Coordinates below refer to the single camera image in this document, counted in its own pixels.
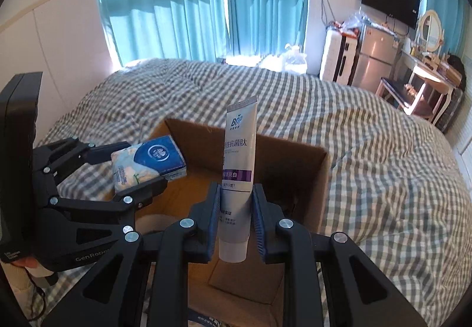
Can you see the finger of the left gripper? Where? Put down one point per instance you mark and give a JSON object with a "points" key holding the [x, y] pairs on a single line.
{"points": [[62, 158], [133, 198]]}

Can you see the grey checkered bed duvet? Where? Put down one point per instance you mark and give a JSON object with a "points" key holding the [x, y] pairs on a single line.
{"points": [[394, 185]]}

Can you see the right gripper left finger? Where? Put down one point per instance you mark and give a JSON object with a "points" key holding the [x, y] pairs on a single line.
{"points": [[143, 273]]}

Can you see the blue white tissue pack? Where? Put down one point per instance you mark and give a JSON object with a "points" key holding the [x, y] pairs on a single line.
{"points": [[145, 161]]}

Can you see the white oval vanity mirror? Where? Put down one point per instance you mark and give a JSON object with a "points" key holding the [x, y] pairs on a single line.
{"points": [[430, 32]]}

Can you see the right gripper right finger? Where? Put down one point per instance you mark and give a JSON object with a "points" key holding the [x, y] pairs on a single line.
{"points": [[326, 278]]}

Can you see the black bag on dresser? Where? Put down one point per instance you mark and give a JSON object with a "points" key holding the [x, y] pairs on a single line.
{"points": [[455, 62]]}

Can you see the silver mini fridge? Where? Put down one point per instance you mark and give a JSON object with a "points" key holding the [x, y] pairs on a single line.
{"points": [[375, 55]]}

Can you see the white toothpaste tube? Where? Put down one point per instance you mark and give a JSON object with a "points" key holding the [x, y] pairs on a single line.
{"points": [[237, 180]]}

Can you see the brown cardboard box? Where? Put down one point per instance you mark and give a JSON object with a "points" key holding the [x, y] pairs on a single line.
{"points": [[290, 181]]}

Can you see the dark cushioned stool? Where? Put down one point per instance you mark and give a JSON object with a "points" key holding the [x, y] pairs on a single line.
{"points": [[409, 100]]}

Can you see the white suitcase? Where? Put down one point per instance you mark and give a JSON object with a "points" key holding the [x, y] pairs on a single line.
{"points": [[338, 55]]}

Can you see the clear plastic bag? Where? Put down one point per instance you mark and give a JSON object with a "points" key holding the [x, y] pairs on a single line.
{"points": [[291, 60]]}

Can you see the white dressing table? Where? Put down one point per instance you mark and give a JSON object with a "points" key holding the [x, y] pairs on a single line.
{"points": [[432, 77]]}

